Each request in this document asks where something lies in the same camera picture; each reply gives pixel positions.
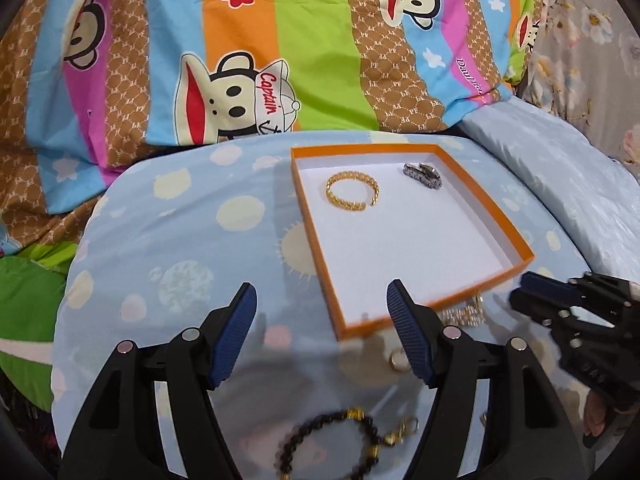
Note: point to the person's right hand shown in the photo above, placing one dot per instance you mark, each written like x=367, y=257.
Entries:
x=595, y=416

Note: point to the green cloth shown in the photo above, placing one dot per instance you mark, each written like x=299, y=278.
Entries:
x=30, y=310

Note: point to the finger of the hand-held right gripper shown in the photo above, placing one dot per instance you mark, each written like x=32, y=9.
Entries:
x=532, y=306
x=539, y=282

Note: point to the light blue dotted pillow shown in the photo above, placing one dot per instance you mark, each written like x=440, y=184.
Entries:
x=175, y=240

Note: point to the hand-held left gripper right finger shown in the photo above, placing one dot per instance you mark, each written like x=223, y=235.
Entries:
x=407, y=330

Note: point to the orange shallow box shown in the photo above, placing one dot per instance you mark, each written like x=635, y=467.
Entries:
x=400, y=240

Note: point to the plain light blue pillow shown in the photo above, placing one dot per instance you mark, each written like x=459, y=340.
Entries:
x=550, y=170

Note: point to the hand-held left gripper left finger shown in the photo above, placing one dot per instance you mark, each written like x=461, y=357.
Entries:
x=235, y=330

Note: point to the grey floral bedsheet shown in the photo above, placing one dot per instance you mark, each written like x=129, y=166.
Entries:
x=585, y=35

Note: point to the colourful cartoon printed blanket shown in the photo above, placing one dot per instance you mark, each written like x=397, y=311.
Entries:
x=310, y=50

